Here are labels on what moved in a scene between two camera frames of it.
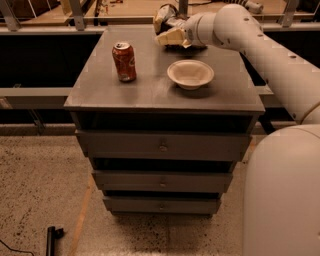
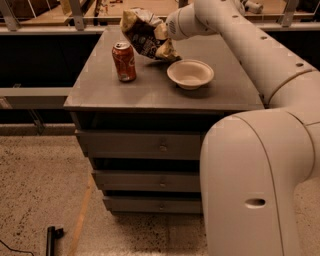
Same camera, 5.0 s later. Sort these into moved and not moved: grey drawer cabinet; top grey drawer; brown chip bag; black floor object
Moved: brown chip bag
Not moved: grey drawer cabinet; top grey drawer; black floor object
